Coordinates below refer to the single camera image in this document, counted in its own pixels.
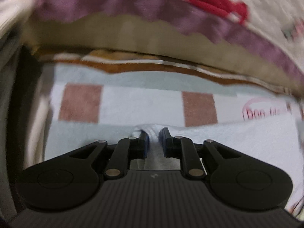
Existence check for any light grey t-shirt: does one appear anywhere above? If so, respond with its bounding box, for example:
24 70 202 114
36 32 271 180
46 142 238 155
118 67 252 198
129 99 301 210

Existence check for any checkered floor rug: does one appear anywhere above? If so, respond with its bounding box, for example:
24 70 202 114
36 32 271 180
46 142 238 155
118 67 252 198
30 48 304 219

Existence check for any cream folded bottom garment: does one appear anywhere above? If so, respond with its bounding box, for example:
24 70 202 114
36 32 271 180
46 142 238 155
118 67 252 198
23 95 55 167

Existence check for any white quilt with red bears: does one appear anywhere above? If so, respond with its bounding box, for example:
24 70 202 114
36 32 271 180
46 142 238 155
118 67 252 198
1 0 303 96

